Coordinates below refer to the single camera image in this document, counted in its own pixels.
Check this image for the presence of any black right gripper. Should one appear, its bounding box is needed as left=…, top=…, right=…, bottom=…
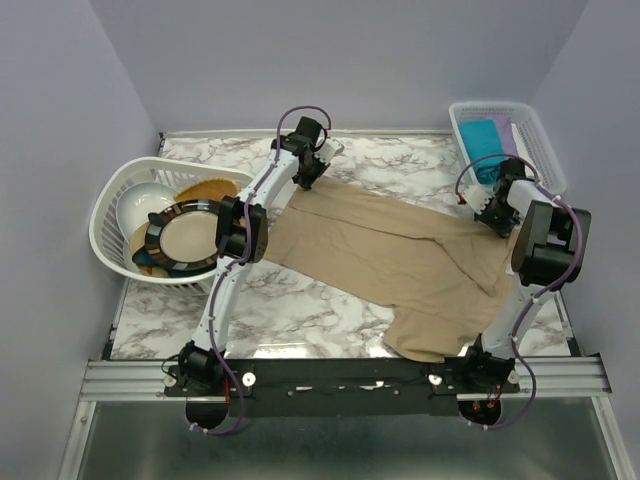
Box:
left=473, top=197, right=520, bottom=239

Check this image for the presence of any white rectangular plastic basket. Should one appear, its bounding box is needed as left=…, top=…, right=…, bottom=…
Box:
left=448, top=100, right=567, bottom=194

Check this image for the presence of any beige t shirt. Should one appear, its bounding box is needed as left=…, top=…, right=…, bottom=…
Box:
left=265, top=179, right=515, bottom=362

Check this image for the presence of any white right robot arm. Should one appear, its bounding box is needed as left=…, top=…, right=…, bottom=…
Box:
left=455, top=152, right=592, bottom=392

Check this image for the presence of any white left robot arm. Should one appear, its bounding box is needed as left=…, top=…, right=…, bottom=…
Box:
left=174, top=116, right=332, bottom=395

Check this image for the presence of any white rolled t shirt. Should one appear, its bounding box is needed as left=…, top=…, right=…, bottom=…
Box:
left=511, top=123, right=526, bottom=154

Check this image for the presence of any teal rolled t shirt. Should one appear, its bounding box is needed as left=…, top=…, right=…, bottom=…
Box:
left=459, top=119, right=505, bottom=186

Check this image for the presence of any purple rolled t shirt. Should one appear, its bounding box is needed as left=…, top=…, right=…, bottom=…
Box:
left=489, top=115, right=519, bottom=156

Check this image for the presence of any woven tan placemat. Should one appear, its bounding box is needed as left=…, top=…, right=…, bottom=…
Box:
left=174, top=177, right=239, bottom=203

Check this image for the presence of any striped rim ceramic plate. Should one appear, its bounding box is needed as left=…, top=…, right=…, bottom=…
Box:
left=129, top=199, right=219, bottom=278

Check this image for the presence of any white bowl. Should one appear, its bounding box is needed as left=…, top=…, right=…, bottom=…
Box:
left=116, top=182, right=177, bottom=240

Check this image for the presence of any white round dish basket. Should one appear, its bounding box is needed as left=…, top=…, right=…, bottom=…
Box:
left=88, top=156, right=253, bottom=296

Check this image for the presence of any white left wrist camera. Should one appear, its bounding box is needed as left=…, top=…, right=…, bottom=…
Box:
left=315, top=138, right=344, bottom=165

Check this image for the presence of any aluminium frame rail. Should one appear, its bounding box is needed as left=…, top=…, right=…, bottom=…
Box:
left=80, top=357, right=611, bottom=402

